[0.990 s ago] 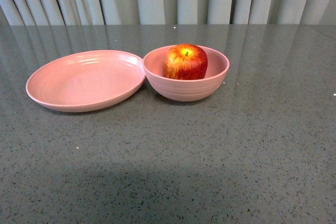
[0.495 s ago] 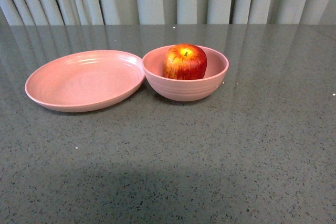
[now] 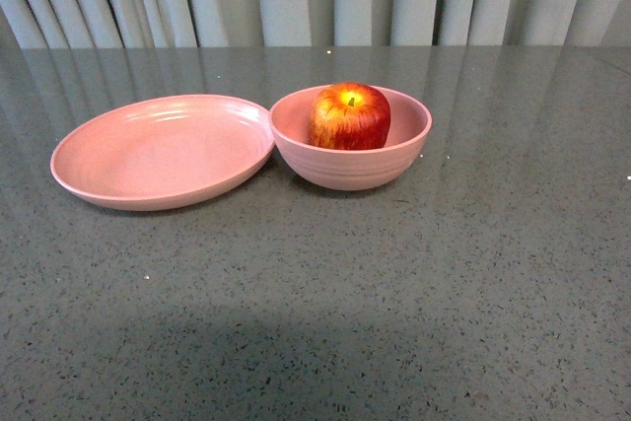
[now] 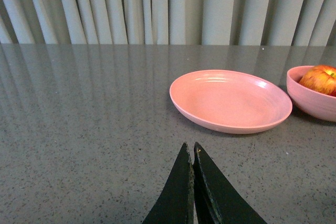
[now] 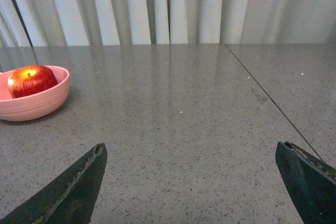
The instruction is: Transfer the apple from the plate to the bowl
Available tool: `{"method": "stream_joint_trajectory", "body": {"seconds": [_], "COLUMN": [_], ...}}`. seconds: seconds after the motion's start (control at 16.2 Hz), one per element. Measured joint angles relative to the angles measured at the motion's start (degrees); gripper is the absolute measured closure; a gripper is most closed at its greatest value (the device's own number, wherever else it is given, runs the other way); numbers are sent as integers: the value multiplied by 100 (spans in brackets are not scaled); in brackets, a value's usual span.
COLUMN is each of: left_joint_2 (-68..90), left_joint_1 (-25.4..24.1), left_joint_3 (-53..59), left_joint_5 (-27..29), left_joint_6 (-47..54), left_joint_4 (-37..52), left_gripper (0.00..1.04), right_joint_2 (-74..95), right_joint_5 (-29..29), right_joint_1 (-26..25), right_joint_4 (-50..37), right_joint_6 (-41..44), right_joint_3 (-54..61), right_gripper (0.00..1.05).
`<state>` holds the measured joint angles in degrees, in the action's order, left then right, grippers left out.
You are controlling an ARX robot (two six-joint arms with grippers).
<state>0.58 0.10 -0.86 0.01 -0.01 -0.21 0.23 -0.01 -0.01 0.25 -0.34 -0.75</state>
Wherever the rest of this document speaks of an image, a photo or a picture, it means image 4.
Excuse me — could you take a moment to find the red yellow apple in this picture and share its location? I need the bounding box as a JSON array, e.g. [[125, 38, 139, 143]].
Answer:
[[299, 65, 335, 97]]

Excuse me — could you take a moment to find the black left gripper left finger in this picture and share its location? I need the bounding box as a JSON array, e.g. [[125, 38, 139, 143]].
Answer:
[[143, 143, 194, 223]]

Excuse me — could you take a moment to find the grey pleated curtain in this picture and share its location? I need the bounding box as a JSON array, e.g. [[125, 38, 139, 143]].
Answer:
[[1, 0, 335, 46]]

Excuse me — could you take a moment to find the pink shallow plate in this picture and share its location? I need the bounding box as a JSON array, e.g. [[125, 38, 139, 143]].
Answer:
[[170, 70, 292, 134]]

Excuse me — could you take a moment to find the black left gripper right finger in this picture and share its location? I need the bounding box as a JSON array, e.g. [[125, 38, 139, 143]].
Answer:
[[193, 142, 265, 223]]

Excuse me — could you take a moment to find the pink bowl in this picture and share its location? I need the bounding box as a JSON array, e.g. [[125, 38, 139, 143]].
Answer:
[[286, 66, 335, 122]]

